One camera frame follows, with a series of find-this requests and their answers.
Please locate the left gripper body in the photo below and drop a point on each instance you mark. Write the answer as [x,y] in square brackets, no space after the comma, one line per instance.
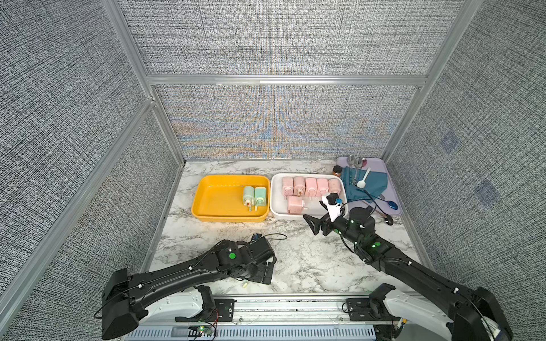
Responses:
[259,274]

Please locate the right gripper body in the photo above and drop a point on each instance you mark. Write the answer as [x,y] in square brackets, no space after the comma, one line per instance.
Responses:
[329,226]

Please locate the pink sharpener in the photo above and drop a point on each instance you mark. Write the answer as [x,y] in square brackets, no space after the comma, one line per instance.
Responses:
[334,185]
[295,205]
[311,188]
[299,186]
[287,187]
[322,187]

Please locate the pink sharpener front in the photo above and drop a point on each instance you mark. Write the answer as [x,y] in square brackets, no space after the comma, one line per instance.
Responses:
[295,205]

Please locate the white storage box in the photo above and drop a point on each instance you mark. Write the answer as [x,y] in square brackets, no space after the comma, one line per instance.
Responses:
[278,205]

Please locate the green sharpener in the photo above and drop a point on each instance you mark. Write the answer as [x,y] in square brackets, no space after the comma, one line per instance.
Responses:
[260,197]
[249,197]

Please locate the yellow storage box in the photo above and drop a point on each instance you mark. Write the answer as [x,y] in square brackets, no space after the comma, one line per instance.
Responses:
[219,199]

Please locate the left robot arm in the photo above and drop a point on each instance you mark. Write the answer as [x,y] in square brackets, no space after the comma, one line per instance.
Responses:
[126,297]

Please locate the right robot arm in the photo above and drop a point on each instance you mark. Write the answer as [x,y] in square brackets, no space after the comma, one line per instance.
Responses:
[446,308]

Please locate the white plastic spoon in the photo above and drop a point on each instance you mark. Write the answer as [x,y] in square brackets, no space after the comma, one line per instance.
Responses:
[361,183]

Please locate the black spoon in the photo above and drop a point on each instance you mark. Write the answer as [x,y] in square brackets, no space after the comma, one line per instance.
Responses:
[387,218]

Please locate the lavender tray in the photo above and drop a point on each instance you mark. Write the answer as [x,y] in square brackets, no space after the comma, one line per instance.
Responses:
[376,165]

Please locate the teal cloth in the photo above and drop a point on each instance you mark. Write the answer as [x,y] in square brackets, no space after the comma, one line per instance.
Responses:
[375,184]

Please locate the blue spoon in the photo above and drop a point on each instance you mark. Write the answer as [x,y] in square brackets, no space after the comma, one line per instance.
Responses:
[393,205]

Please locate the silver ornate spoon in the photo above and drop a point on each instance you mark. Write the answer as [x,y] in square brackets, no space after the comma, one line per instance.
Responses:
[359,163]

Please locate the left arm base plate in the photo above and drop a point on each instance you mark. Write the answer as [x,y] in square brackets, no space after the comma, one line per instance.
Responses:
[221,310]

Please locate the aluminium front rail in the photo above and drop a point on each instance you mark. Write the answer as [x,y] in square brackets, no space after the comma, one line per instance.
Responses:
[271,317]

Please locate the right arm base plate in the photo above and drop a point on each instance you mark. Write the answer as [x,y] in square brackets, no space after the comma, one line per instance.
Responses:
[358,309]

